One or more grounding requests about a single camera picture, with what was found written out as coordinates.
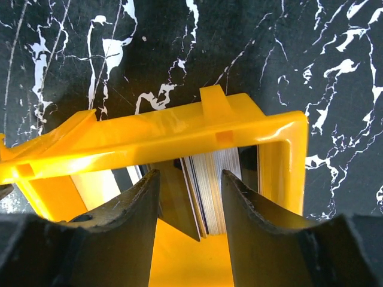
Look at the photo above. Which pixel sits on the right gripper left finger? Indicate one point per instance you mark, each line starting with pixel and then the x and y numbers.
pixel 111 245

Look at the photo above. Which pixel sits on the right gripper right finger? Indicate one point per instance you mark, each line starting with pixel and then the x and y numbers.
pixel 271 246

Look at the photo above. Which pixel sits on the small yellow card bin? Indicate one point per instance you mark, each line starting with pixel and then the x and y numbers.
pixel 43 168

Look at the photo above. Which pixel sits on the stack of credit cards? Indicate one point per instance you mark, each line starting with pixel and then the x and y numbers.
pixel 190 187

